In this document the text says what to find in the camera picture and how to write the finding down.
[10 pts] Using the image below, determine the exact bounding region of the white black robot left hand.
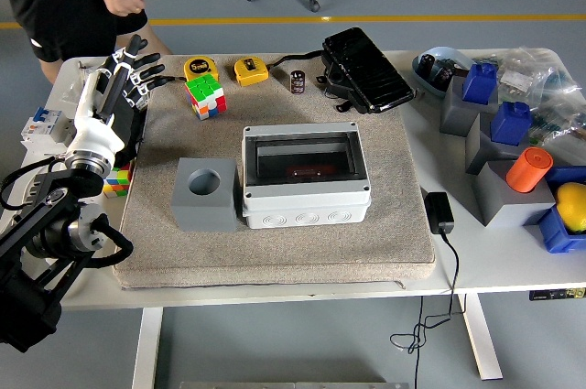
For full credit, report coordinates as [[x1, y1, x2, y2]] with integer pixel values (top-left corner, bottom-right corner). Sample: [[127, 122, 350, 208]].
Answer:
[[66, 34, 168, 162]]

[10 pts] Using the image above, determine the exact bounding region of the orange cylinder battery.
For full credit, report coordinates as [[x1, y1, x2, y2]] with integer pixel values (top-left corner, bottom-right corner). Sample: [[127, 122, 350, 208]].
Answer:
[[505, 146, 554, 193], [284, 162, 327, 180]]

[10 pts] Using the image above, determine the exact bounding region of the white circuit breaker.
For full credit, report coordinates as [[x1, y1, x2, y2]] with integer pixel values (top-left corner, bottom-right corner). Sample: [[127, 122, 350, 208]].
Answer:
[[20, 106, 77, 155]]

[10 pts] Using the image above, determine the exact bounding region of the small puzzle cube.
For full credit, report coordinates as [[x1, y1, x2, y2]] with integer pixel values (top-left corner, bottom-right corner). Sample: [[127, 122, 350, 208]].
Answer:
[[103, 162, 135, 200]]

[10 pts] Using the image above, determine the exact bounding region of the person's torso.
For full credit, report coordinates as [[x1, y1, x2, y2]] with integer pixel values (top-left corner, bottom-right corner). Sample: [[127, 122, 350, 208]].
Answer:
[[4, 0, 174, 84]]

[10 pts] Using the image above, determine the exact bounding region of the yellow tape measure white label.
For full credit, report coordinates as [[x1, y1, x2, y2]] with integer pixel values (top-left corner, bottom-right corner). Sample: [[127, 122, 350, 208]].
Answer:
[[155, 55, 218, 84]]

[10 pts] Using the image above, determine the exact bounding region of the large twisted puzzle cube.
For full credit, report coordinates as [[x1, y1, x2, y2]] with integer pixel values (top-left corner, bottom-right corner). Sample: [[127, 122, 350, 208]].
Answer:
[[184, 74, 227, 121]]

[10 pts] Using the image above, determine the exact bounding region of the grey block with round hole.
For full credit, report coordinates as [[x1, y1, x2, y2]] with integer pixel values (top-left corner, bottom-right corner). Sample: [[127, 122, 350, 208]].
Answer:
[[169, 157, 240, 232]]

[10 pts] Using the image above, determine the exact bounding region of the yellow tape measure black label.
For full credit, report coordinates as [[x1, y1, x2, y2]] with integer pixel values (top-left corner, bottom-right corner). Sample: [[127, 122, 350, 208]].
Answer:
[[233, 49, 324, 88]]

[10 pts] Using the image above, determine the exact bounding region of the black capacitor cylinder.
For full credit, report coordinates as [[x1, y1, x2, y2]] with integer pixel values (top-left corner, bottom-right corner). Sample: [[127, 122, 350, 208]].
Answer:
[[289, 69, 307, 95], [420, 53, 438, 80], [437, 63, 455, 89]]

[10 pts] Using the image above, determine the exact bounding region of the grey-brown mat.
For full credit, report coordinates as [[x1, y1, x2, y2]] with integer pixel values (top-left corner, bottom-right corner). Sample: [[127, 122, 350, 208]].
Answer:
[[112, 53, 436, 290]]

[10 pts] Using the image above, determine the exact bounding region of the white table leg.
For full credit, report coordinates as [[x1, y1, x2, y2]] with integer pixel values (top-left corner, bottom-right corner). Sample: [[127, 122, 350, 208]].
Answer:
[[132, 306, 165, 389], [461, 292, 504, 381]]

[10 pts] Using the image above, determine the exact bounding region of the black zip pouch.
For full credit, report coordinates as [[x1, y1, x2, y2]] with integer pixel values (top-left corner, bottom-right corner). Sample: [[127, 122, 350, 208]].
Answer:
[[315, 26, 416, 114]]

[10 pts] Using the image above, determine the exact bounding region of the light blue bowl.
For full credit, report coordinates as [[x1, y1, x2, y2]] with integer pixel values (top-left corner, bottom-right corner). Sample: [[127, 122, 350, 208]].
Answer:
[[411, 46, 477, 100]]

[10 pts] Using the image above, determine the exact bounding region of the grey block holder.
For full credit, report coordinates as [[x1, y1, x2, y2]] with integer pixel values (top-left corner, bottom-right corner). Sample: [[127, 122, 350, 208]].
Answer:
[[464, 113, 532, 176], [439, 76, 500, 136], [473, 160, 558, 227]]

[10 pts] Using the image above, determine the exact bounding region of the black power adapter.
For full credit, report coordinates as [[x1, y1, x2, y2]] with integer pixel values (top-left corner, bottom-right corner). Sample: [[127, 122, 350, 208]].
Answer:
[[424, 191, 456, 235]]

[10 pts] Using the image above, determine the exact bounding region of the blue plastic block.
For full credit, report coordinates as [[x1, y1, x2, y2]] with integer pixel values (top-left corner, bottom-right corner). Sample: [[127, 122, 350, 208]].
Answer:
[[490, 101, 533, 146], [461, 62, 498, 105]]

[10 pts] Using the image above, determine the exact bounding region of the clear bag with beige parts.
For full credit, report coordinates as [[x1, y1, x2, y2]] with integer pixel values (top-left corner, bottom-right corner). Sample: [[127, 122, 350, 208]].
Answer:
[[496, 46, 558, 92]]

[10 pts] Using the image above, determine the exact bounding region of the clear bag with green parts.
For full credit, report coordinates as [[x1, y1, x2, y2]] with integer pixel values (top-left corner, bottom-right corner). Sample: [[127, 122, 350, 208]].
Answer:
[[526, 86, 586, 148]]

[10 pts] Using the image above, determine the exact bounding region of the blue plastic bin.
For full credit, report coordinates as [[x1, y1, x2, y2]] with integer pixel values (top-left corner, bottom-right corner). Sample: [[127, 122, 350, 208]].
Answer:
[[523, 165, 586, 254]]

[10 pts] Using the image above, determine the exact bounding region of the yellow lemon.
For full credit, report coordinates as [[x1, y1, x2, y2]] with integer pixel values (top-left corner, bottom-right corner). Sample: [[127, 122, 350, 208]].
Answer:
[[554, 181, 586, 232]]

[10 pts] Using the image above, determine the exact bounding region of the black table control panel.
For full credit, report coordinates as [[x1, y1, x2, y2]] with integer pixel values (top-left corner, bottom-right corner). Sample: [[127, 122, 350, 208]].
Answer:
[[529, 287, 586, 302]]

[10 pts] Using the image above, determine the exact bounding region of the black adapter cord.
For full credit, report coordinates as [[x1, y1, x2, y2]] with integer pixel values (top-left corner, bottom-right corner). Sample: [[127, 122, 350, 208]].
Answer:
[[389, 231, 469, 389]]

